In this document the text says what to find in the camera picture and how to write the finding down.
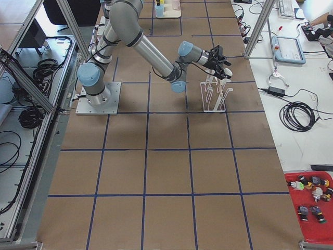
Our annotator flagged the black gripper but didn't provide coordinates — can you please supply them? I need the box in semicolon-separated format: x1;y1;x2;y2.
203;45;232;80

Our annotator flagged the light blue cup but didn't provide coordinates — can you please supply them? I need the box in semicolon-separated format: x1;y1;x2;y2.
155;5;164;18

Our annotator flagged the pale green-white cup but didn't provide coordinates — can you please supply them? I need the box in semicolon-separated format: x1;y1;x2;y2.
224;68;233;79

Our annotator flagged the black power brick right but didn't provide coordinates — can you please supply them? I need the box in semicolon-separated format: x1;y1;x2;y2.
267;86;286;97

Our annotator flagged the teach pendant tablet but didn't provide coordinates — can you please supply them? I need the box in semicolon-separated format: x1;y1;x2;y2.
272;36;306;65

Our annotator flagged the cream plastic tray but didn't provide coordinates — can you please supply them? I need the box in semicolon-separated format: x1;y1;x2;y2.
155;0;182;19

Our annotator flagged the white keyboard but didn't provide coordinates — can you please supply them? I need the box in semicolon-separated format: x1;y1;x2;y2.
277;0;295;19

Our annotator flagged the person in white shirt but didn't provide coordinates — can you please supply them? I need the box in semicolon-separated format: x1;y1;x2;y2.
310;11;332;58

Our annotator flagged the red parts tray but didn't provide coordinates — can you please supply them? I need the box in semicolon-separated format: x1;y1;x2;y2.
285;171;332;244

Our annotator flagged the white wire cup rack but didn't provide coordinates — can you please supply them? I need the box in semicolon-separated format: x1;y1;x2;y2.
200;69;233;113

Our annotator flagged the aluminium frame post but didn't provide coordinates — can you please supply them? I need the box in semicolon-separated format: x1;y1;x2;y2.
244;0;276;59

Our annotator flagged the coiled black cable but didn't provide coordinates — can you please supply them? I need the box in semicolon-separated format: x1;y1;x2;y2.
279;101;322;133

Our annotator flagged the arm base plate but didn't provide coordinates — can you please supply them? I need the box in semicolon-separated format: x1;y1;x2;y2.
76;82;121;115

